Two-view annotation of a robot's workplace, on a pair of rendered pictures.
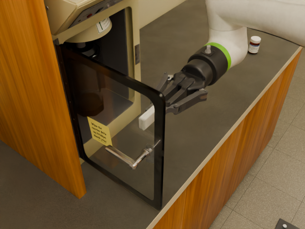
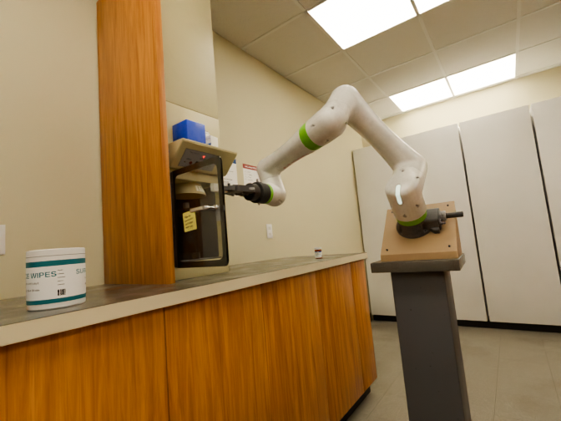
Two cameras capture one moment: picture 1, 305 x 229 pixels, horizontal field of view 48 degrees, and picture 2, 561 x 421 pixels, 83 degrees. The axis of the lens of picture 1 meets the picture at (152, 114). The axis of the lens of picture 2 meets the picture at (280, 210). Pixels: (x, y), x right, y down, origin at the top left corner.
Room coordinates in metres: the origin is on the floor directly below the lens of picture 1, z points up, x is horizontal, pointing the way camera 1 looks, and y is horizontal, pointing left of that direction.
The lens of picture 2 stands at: (-0.63, -0.18, 1.05)
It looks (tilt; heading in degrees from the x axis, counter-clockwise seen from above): 6 degrees up; 358
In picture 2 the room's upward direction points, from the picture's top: 5 degrees counter-clockwise
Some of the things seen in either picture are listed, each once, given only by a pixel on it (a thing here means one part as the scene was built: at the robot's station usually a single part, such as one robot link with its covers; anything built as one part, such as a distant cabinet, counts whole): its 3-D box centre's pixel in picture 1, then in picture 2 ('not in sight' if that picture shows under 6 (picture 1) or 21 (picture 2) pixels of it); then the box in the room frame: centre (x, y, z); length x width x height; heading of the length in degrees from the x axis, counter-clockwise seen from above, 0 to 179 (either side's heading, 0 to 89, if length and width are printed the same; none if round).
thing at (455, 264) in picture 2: not in sight; (419, 262); (0.71, -0.80, 0.92); 0.32 x 0.32 x 0.04; 55
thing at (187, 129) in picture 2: not in sight; (189, 134); (0.71, 0.14, 1.55); 0.10 x 0.10 x 0.09; 52
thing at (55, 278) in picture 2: not in sight; (57, 276); (0.24, 0.40, 1.01); 0.13 x 0.13 x 0.15
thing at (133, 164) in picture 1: (126, 153); (203, 209); (0.51, 0.06, 1.20); 0.10 x 0.05 x 0.03; 52
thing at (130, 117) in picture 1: (112, 134); (197, 215); (0.58, 0.10, 1.19); 0.30 x 0.01 x 0.40; 52
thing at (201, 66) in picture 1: (191, 80); (247, 191); (0.68, -0.10, 1.28); 0.09 x 0.08 x 0.07; 143
